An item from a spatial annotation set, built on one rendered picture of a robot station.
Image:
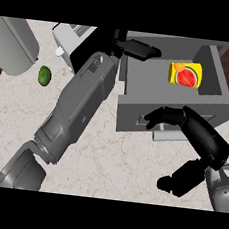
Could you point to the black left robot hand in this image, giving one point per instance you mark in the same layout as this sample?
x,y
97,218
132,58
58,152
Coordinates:
x,y
139,50

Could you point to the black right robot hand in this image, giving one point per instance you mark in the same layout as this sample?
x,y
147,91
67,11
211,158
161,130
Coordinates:
x,y
204,137

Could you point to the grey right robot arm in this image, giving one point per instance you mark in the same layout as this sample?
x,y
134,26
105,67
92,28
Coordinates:
x,y
223,191

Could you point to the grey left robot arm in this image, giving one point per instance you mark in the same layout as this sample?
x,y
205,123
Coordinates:
x,y
78,99

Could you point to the grey open drawer box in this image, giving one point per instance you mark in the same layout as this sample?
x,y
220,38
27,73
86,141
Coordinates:
x,y
147,78

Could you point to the yellow watermelon juice carton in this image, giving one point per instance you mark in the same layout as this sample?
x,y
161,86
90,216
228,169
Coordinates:
x,y
186,74

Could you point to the white toaster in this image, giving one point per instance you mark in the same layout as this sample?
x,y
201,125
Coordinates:
x,y
69,39

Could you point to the green avocado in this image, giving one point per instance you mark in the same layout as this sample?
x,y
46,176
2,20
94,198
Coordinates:
x,y
44,75

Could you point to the grey rounded appliance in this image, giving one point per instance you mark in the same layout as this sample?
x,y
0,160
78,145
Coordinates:
x,y
13,46

